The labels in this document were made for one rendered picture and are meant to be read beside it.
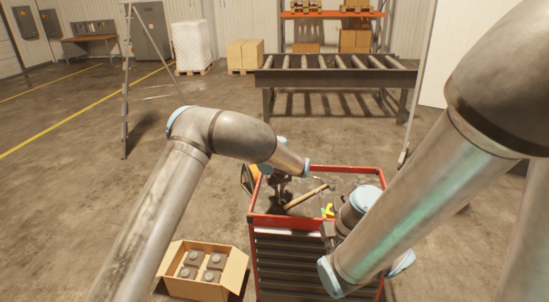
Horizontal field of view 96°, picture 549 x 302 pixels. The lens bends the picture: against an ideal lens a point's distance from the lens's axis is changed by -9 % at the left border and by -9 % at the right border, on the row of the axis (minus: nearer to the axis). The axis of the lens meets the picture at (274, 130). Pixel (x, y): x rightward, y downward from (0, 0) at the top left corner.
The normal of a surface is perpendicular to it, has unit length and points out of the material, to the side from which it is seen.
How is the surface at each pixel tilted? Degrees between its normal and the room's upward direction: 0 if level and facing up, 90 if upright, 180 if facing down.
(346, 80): 90
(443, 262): 0
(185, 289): 90
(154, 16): 90
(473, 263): 0
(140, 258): 54
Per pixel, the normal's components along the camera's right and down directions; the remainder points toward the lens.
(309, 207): -0.03, -0.89
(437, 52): -0.53, 0.40
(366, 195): 0.11, -0.71
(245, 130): 0.40, -0.27
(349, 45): -0.14, 0.45
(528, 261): -0.98, 0.14
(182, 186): 0.70, -0.15
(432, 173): -0.86, 0.29
